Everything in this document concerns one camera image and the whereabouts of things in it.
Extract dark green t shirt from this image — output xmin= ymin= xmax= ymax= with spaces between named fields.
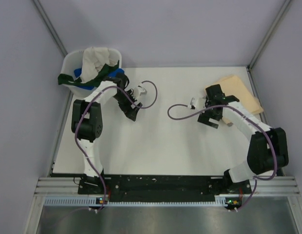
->
xmin=57 ymin=61 xmax=119 ymax=90

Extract blue t shirt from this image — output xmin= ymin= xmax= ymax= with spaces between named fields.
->
xmin=74 ymin=68 xmax=125 ymax=90

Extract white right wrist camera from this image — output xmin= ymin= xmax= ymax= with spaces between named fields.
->
xmin=188 ymin=97 xmax=206 ymax=110

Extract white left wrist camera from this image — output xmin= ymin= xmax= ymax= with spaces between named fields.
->
xmin=131 ymin=82 xmax=147 ymax=101

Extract white crumpled t shirt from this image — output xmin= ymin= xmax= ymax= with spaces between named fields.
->
xmin=80 ymin=47 xmax=119 ymax=83

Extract right aluminium corner post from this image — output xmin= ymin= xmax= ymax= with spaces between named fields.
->
xmin=247 ymin=0 xmax=294 ymax=72

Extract right aluminium table edge rail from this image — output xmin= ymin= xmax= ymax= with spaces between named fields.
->
xmin=245 ymin=67 xmax=284 ymax=176

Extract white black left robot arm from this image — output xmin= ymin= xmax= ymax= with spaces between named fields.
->
xmin=71 ymin=74 xmax=147 ymax=194

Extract white slotted cable duct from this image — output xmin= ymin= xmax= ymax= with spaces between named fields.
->
xmin=44 ymin=196 xmax=241 ymax=208

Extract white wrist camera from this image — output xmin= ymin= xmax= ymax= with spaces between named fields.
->
xmin=188 ymin=97 xmax=206 ymax=110
xmin=131 ymin=82 xmax=147 ymax=101

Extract aluminium corner post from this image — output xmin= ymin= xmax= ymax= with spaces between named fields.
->
xmin=31 ymin=0 xmax=68 ymax=57
xmin=247 ymin=0 xmax=294 ymax=72

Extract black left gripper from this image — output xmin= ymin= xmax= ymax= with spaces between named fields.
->
xmin=113 ymin=90 xmax=142 ymax=121

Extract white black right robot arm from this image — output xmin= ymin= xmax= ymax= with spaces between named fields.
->
xmin=198 ymin=84 xmax=289 ymax=193

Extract left aluminium corner post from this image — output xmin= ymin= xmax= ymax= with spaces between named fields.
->
xmin=31 ymin=0 xmax=68 ymax=57

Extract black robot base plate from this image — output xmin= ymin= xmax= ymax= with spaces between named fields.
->
xmin=78 ymin=174 xmax=251 ymax=202

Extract white laundry basket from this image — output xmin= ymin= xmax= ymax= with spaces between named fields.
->
xmin=60 ymin=48 xmax=122 ymax=98

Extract cream yellow t shirt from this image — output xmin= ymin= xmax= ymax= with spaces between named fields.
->
xmin=213 ymin=75 xmax=264 ymax=115

